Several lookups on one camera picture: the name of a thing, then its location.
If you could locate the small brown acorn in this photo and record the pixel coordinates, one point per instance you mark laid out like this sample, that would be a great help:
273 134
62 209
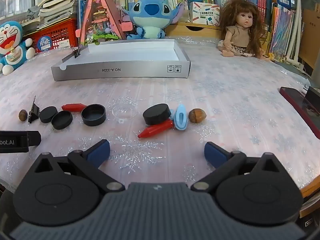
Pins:
22 115

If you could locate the black box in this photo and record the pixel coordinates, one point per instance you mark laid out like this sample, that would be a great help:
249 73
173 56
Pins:
313 98

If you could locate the brown cardboard box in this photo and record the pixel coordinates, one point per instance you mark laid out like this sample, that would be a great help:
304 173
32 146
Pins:
311 37

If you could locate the blue alien plush toy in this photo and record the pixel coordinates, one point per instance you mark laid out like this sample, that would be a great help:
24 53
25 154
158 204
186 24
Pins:
150 15

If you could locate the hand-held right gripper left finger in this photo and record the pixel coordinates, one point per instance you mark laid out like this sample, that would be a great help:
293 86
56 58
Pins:
98 153

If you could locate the red crayon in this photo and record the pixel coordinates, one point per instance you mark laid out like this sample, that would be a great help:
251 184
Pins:
155 129
73 107

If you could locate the blue cat plush toy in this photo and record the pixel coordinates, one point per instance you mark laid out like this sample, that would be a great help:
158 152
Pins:
12 45

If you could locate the row of thin colourful books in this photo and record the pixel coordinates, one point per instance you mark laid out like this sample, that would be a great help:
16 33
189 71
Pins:
282 30

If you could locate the white label printer box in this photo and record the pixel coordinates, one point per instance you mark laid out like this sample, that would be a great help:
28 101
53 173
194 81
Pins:
205 13

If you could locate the black round container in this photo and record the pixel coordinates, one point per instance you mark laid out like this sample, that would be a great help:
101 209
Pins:
93 116

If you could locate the large brown acorn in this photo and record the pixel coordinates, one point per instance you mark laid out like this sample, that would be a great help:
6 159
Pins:
197 115

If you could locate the grey cardboard box tray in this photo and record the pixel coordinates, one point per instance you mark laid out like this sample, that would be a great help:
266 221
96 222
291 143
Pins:
120 70

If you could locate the pink triangular house model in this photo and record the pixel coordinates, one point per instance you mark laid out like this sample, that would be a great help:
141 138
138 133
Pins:
100 17

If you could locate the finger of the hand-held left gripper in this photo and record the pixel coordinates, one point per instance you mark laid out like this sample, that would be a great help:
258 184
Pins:
33 138

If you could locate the clear plastic dome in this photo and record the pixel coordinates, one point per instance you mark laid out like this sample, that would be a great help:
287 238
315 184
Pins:
124 112

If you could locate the brown haired baby doll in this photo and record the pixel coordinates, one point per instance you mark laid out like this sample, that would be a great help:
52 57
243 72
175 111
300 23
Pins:
240 27

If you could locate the black round puck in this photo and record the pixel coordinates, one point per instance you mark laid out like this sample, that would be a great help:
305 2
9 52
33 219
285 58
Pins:
156 113

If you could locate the black binder clip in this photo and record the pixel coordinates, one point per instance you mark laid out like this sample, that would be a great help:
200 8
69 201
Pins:
77 51
33 111

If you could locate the light blue clip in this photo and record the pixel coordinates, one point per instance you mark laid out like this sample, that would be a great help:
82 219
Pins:
180 118

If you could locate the black round lid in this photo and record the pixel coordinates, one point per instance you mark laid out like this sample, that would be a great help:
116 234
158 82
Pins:
62 120
48 114

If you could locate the wooden drawer box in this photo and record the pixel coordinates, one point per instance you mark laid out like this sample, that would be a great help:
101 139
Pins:
197 31

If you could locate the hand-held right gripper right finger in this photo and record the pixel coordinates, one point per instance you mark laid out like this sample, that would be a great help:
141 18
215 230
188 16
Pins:
214 153

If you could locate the red plastic basket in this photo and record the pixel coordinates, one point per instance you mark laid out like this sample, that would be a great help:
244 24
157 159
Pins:
57 33

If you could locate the red phone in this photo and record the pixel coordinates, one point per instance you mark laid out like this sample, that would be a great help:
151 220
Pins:
300 107

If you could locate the white pipe stand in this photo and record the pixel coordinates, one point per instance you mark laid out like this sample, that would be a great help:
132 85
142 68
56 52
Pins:
297 30

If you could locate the stack of paper books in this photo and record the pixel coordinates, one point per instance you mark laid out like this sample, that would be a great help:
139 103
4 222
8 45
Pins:
57 7

